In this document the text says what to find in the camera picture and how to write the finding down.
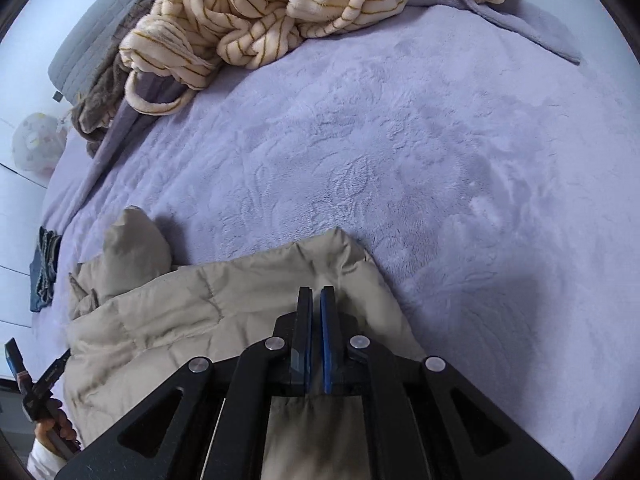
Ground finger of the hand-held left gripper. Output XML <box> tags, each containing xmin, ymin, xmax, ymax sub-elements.
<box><xmin>30</xmin><ymin>350</ymin><xmax>72</xmax><ymax>398</ymax></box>
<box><xmin>4</xmin><ymin>338</ymin><xmax>28</xmax><ymax>378</ymax></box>

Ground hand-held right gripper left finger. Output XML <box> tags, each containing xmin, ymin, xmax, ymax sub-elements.
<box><xmin>55</xmin><ymin>286</ymin><xmax>315</xmax><ymax>480</ymax></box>

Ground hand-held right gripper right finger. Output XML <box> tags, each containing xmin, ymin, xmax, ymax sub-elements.
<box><xmin>320</xmin><ymin>286</ymin><xmax>574</xmax><ymax>480</ymax></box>

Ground beige puffer jacket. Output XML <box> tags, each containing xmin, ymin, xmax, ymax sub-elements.
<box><xmin>65</xmin><ymin>206</ymin><xmax>427</xmax><ymax>480</ymax></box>

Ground person's left forearm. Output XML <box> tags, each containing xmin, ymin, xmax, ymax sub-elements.
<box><xmin>26</xmin><ymin>435</ymin><xmax>68</xmax><ymax>480</ymax></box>

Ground person's left hand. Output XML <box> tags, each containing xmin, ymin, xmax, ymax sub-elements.
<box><xmin>31</xmin><ymin>399</ymin><xmax>76</xmax><ymax>461</ymax></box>

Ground folded blue jeans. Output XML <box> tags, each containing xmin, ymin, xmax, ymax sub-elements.
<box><xmin>28</xmin><ymin>226</ymin><xmax>64</xmax><ymax>314</ymax></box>

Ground white wardrobe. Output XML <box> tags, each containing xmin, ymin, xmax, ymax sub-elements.
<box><xmin>0</xmin><ymin>160</ymin><xmax>51</xmax><ymax>391</ymax></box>

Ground purple fleece blanket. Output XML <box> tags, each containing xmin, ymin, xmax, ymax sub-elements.
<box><xmin>37</xmin><ymin>0</ymin><xmax>640</xmax><ymax>480</ymax></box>

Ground white patterned plush toy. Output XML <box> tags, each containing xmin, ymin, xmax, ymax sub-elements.
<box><xmin>11</xmin><ymin>112</ymin><xmax>69</xmax><ymax>175</ymax></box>

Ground brown fleece garment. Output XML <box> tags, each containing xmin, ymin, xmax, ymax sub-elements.
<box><xmin>70</xmin><ymin>0</ymin><xmax>188</xmax><ymax>157</ymax></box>

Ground grey padded headboard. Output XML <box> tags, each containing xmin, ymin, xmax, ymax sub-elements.
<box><xmin>47</xmin><ymin>0</ymin><xmax>173</xmax><ymax>103</ymax></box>

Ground cream striped fleece robe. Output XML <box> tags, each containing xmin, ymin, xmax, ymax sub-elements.
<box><xmin>119</xmin><ymin>0</ymin><xmax>517</xmax><ymax>116</ymax></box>

